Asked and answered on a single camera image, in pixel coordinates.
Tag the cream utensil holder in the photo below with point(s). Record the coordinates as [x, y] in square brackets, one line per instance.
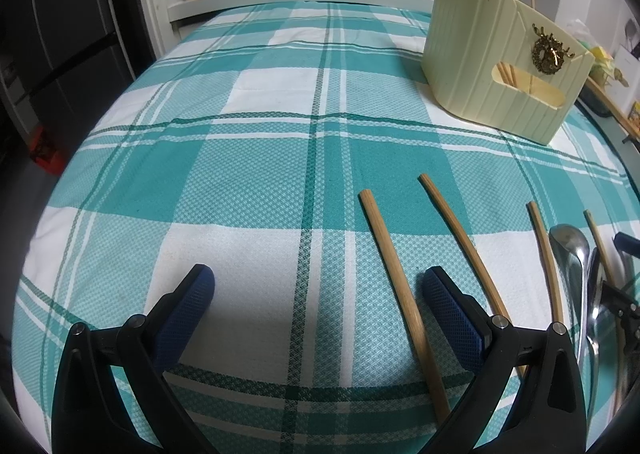
[475, 59]

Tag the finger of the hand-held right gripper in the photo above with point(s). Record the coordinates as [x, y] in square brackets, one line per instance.
[629, 244]
[625, 309]

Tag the teal plaid tablecloth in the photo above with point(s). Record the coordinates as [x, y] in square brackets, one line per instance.
[250, 159]

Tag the red box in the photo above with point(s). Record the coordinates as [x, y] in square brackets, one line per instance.
[47, 152]

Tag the yellow sponge bundle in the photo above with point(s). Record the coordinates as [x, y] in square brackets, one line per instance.
[597, 56]

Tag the small steel spoon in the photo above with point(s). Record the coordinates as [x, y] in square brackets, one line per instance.
[567, 241]

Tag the black refrigerator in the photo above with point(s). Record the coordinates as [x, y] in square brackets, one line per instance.
[65, 34]

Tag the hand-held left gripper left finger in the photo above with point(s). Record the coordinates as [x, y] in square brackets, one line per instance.
[185, 314]

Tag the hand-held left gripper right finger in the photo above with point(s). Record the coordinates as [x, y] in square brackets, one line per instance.
[450, 319]

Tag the wooden cutting board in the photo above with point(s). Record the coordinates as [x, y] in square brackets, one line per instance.
[617, 111]

